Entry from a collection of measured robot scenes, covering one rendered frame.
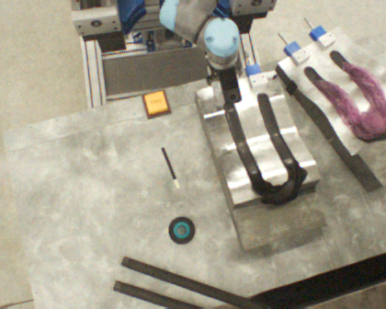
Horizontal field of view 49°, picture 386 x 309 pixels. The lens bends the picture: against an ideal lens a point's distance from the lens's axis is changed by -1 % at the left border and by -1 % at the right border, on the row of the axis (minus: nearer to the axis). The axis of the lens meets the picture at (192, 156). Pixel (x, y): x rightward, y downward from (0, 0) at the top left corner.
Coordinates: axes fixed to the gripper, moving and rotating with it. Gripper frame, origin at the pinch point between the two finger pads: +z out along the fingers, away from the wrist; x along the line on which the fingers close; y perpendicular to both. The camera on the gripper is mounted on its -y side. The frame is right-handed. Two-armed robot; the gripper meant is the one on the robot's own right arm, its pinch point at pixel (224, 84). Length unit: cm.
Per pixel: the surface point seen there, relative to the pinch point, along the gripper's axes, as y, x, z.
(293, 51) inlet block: 6.8, -25.7, 12.3
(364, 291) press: -71, -23, 10
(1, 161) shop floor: 17, 112, 83
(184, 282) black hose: -51, 27, -4
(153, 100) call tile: 3.7, 22.5, 8.3
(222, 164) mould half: -22.6, 7.3, 0.3
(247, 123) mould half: -12.7, -3.6, 4.8
